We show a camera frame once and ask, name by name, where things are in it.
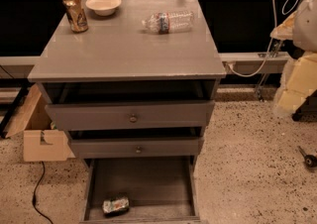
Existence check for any cardboard box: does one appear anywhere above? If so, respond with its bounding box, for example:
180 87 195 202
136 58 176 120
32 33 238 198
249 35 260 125
6 85 74 162

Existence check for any green 7up can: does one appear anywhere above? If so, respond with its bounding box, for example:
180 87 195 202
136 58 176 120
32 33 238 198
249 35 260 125
102 196 130 216

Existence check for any grey middle drawer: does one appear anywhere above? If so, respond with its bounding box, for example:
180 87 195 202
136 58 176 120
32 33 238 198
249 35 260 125
69 137 204 159

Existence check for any white bowl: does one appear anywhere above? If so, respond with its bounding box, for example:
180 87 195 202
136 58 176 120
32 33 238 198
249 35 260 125
85 0 122 16

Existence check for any black floor cable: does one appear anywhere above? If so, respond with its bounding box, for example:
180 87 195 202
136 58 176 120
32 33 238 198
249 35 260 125
31 161 54 224

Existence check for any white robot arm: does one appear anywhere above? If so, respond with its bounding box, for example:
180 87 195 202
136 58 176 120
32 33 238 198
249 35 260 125
270 0 317 117

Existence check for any grey drawer cabinet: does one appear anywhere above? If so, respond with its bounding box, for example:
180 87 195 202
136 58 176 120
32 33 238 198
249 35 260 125
27 0 228 224

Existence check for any grey top drawer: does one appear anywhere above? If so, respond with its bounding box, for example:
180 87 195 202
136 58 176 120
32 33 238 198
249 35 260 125
46 101 215 131

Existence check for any grey metal rail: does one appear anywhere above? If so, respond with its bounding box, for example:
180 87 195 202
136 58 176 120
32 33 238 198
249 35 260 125
220 52 290 75

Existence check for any gold soda can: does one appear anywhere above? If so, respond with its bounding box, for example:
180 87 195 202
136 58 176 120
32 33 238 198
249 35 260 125
62 0 88 33

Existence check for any clear plastic water bottle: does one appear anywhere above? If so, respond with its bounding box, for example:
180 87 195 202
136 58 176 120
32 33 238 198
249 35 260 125
142 10 194 35

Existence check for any black tool on floor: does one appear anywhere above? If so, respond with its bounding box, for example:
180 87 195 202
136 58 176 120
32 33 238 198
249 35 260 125
298 147 317 168

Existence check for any white cable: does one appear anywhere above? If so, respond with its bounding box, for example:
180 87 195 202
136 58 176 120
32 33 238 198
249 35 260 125
227 0 301 78

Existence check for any grey open bottom drawer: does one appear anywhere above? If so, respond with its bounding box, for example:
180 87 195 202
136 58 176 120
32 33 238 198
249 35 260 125
79 157 209 224

